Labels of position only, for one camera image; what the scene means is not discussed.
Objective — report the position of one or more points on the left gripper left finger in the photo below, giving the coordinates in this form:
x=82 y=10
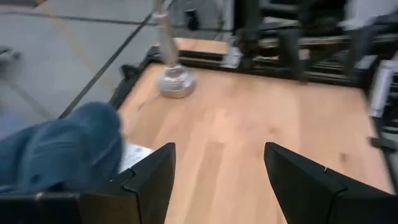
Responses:
x=77 y=208

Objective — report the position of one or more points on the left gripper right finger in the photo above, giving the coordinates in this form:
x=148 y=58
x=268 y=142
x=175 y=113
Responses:
x=326 y=202

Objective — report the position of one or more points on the blue denim cap white label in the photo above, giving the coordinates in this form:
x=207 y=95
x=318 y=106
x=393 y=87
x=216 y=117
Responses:
x=62 y=149

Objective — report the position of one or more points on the white perforated shelf riser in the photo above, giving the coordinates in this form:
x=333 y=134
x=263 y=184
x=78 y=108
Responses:
x=133 y=155

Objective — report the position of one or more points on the white box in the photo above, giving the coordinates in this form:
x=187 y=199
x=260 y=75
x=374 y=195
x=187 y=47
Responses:
x=384 y=90

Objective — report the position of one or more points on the white shade silver lamp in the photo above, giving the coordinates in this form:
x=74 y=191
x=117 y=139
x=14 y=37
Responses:
x=175 y=82

